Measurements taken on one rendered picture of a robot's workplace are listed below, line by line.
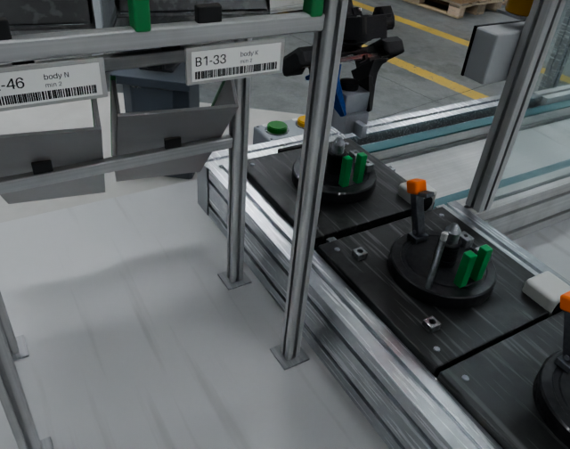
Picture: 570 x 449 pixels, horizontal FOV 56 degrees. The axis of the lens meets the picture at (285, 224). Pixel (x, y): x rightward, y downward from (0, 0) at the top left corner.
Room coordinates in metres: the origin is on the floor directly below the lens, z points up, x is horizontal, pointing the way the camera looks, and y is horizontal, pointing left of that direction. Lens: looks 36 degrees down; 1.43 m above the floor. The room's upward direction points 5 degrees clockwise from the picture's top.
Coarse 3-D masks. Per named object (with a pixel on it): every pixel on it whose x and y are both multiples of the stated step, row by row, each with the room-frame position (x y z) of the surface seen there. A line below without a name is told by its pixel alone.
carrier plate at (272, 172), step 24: (264, 168) 0.79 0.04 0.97; (288, 168) 0.80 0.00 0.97; (384, 168) 0.83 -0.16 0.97; (264, 192) 0.73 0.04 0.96; (288, 192) 0.72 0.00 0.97; (384, 192) 0.75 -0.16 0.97; (288, 216) 0.66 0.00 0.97; (336, 216) 0.67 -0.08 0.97; (360, 216) 0.68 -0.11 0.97; (384, 216) 0.68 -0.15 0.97; (408, 216) 0.71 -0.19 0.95
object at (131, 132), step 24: (216, 96) 0.62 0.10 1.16; (120, 120) 0.51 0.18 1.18; (144, 120) 0.53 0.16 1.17; (168, 120) 0.54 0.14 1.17; (192, 120) 0.56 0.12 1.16; (216, 120) 0.57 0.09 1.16; (120, 144) 0.57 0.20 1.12; (144, 144) 0.58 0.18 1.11; (144, 168) 0.66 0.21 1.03; (168, 168) 0.69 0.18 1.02; (192, 168) 0.71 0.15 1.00
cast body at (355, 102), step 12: (348, 84) 0.76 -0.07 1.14; (348, 96) 0.74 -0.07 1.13; (360, 96) 0.76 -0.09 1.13; (348, 108) 0.75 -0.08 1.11; (360, 108) 0.76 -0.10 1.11; (336, 120) 0.76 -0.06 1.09; (348, 120) 0.74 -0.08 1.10; (360, 120) 0.75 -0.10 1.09; (348, 132) 0.74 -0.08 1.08; (360, 132) 0.73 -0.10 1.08
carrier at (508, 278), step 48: (336, 240) 0.61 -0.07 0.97; (384, 240) 0.62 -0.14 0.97; (432, 240) 0.61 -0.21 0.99; (480, 240) 0.65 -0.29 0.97; (384, 288) 0.52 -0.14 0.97; (432, 288) 0.51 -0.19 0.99; (480, 288) 0.52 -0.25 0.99; (528, 288) 0.53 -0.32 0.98; (432, 336) 0.44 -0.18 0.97; (480, 336) 0.45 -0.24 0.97
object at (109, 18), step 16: (112, 0) 0.46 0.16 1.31; (160, 0) 0.45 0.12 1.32; (176, 0) 0.46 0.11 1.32; (192, 0) 0.47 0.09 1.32; (208, 0) 0.47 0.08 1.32; (224, 0) 0.48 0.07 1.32; (240, 0) 0.48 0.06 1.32; (256, 0) 0.49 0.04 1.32; (112, 16) 0.47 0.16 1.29; (128, 16) 0.44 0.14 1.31; (160, 16) 0.45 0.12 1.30; (176, 16) 0.46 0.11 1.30; (192, 16) 0.46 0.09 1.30; (224, 16) 0.48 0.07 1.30; (240, 16) 0.48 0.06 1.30; (160, 48) 0.65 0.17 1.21
